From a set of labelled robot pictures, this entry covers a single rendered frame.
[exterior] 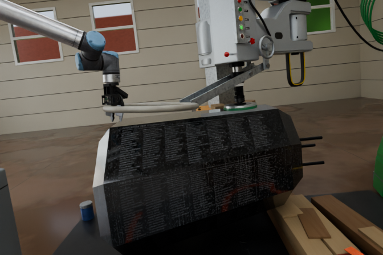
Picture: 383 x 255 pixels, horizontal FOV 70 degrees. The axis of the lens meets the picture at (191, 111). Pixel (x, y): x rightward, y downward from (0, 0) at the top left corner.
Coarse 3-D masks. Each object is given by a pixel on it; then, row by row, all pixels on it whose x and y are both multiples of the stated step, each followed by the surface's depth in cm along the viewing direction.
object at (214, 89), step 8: (248, 72) 175; (256, 72) 180; (224, 80) 178; (232, 80) 167; (240, 80) 171; (208, 88) 170; (216, 88) 160; (224, 88) 163; (192, 96) 163; (200, 96) 153; (208, 96) 156; (200, 104) 153
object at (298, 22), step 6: (294, 18) 203; (300, 18) 203; (306, 18) 207; (294, 24) 203; (300, 24) 203; (306, 24) 207; (294, 30) 204; (300, 30) 204; (306, 30) 207; (294, 36) 204; (300, 36) 204; (306, 36) 207
